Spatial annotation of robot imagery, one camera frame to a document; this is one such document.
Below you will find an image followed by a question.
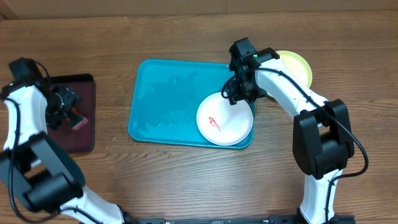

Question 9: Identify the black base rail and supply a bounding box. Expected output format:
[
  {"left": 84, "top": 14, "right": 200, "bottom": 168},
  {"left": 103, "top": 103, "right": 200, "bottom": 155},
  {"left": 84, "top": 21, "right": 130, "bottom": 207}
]
[{"left": 133, "top": 214, "right": 357, "bottom": 224}]

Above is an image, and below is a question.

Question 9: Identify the black and maroon tray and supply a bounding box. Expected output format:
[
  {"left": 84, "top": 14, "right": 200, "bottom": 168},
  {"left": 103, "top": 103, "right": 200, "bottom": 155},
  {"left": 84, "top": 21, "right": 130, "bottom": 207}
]
[{"left": 47, "top": 73, "right": 96, "bottom": 153}]

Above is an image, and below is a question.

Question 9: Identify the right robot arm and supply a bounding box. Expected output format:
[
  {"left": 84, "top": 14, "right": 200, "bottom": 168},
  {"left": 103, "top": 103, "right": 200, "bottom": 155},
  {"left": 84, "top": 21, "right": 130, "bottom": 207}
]
[{"left": 221, "top": 45, "right": 369, "bottom": 223}]

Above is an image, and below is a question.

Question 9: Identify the white plate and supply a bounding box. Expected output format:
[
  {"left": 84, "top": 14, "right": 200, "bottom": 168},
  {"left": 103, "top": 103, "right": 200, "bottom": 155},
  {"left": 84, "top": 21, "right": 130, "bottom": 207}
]
[{"left": 196, "top": 93, "right": 254, "bottom": 146}]

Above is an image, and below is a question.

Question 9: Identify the green rimmed plate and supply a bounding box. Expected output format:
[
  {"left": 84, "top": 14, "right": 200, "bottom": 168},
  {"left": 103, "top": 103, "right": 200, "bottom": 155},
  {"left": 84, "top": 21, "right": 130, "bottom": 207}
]
[{"left": 266, "top": 50, "right": 312, "bottom": 88}]

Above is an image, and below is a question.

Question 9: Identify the green and red sponge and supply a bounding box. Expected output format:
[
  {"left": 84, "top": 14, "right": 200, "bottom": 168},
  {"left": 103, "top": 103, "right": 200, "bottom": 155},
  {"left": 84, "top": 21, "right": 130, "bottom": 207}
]
[{"left": 69, "top": 108, "right": 88, "bottom": 130}]

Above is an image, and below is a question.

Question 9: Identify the teal plastic serving tray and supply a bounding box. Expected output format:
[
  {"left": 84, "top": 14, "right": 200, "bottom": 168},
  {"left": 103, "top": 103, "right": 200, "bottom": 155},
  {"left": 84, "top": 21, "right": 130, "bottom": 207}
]
[{"left": 127, "top": 59, "right": 234, "bottom": 147}]

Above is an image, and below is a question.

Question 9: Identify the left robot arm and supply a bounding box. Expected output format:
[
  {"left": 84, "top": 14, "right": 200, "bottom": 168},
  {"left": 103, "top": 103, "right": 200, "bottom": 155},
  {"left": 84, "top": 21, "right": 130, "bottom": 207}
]
[{"left": 1, "top": 57, "right": 137, "bottom": 224}]

